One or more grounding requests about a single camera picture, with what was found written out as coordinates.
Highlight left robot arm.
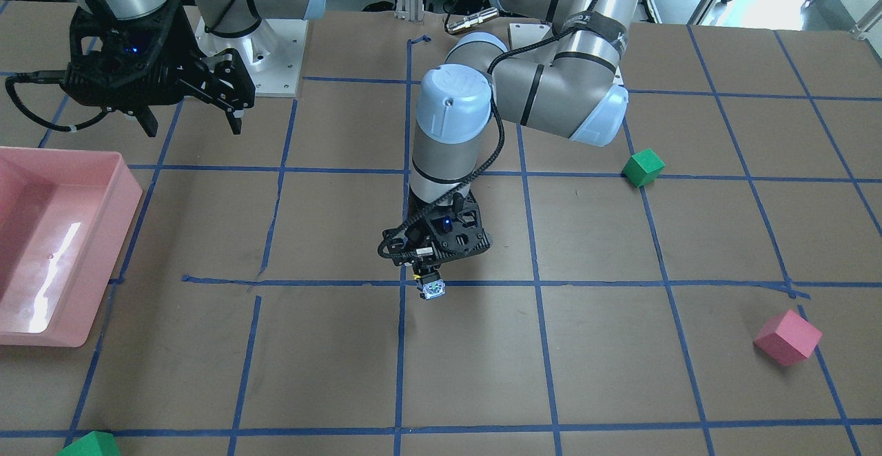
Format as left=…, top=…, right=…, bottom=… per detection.
left=407, top=0, right=637, bottom=223

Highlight pink plastic tray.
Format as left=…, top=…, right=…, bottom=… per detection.
left=1, top=147, right=142, bottom=347

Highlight pink cube near left gripper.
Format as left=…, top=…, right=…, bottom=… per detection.
left=753, top=311, right=824, bottom=367

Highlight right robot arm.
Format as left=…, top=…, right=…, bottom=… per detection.
left=57, top=0, right=327, bottom=138

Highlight yellow push button switch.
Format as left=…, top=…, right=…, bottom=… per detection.
left=413, top=267, right=445, bottom=301

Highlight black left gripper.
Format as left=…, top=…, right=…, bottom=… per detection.
left=407, top=184, right=482, bottom=226

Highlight green cube near right gripper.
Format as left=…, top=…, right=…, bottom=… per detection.
left=57, top=431, right=122, bottom=456

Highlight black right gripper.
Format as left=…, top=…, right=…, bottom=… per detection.
left=130, top=5, right=256, bottom=138

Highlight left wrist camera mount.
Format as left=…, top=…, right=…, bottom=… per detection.
left=378, top=191, right=492, bottom=269

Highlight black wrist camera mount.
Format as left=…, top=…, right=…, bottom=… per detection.
left=61, top=8, right=177, bottom=112

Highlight green cube front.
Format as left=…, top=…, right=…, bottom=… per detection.
left=622, top=148, right=666, bottom=188

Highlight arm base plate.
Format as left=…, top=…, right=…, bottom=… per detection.
left=508, top=23, right=553, bottom=49
left=195, top=19, right=309, bottom=98

